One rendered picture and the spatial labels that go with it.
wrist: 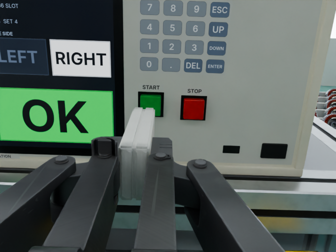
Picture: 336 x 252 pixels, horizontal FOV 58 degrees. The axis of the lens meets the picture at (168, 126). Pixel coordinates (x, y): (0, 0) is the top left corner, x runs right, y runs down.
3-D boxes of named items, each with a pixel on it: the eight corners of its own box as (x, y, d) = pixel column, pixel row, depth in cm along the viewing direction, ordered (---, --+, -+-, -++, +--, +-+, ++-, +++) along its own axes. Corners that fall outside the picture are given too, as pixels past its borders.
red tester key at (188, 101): (203, 120, 27) (205, 100, 26) (183, 119, 27) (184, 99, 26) (202, 116, 28) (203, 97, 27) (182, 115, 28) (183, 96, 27)
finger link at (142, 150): (133, 147, 14) (149, 147, 14) (144, 107, 21) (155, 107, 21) (133, 201, 15) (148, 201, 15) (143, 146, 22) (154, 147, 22)
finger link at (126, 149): (133, 201, 15) (118, 200, 15) (143, 146, 22) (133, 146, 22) (133, 147, 14) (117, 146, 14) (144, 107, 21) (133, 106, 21)
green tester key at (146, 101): (160, 116, 27) (161, 96, 26) (140, 115, 27) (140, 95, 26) (160, 113, 28) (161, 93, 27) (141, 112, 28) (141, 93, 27)
